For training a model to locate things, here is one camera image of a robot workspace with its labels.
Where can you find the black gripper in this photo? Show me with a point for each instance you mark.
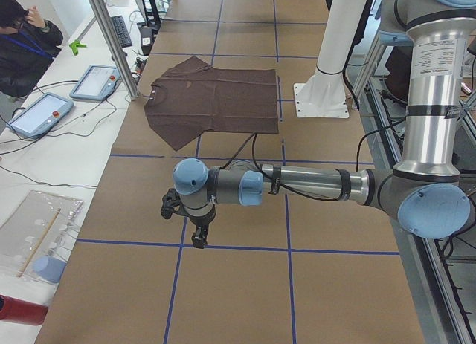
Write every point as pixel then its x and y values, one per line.
pixel 199 222

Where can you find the brown t-shirt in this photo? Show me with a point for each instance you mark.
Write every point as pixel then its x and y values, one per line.
pixel 193 97

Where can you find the light blue cup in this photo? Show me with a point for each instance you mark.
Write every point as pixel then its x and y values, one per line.
pixel 49 268

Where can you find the wooden stick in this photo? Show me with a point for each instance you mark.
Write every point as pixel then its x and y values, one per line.
pixel 37 244

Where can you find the clear plastic bag sheet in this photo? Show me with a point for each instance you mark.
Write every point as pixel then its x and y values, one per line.
pixel 23 228

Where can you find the far teach pendant tablet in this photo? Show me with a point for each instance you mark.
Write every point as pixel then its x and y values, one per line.
pixel 97 83

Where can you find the teach pendant tablet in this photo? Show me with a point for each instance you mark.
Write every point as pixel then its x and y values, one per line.
pixel 97 83
pixel 41 116

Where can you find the red cylinder bottle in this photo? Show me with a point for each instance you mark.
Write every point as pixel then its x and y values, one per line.
pixel 22 312

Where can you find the near teach pendant tablet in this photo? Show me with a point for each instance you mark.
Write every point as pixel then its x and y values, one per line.
pixel 41 116

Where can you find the black box white label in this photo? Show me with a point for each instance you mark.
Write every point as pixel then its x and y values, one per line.
pixel 147 40

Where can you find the black keyboard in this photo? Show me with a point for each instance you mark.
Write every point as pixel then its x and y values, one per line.
pixel 121 31

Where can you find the green plastic clamp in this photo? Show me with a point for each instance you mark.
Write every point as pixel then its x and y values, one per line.
pixel 75 46

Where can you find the person in dark jacket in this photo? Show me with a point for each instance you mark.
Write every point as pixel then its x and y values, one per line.
pixel 29 44

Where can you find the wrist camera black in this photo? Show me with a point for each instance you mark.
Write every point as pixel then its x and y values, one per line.
pixel 171 204

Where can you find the white pedestal column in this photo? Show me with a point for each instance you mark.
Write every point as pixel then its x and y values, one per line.
pixel 323 95

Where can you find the aluminium frame rail structure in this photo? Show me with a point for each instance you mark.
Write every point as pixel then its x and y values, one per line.
pixel 421 193

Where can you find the aluminium frame post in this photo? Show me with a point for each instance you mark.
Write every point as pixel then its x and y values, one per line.
pixel 105 23

